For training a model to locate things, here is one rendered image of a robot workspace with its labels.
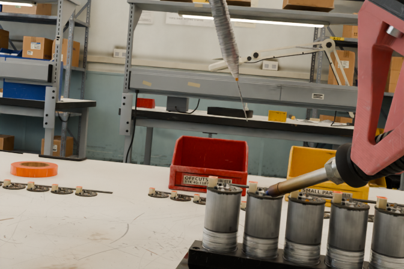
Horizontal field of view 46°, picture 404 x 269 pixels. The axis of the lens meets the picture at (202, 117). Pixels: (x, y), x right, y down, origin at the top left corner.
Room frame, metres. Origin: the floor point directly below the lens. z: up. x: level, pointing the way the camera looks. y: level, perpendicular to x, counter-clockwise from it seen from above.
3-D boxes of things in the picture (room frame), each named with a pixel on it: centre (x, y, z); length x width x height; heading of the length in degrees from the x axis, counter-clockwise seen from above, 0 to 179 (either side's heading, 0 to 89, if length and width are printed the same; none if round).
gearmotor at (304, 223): (0.32, -0.07, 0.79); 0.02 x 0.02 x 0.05
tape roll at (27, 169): (0.63, 0.22, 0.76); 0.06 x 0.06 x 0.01
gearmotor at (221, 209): (0.33, -0.02, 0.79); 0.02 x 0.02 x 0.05
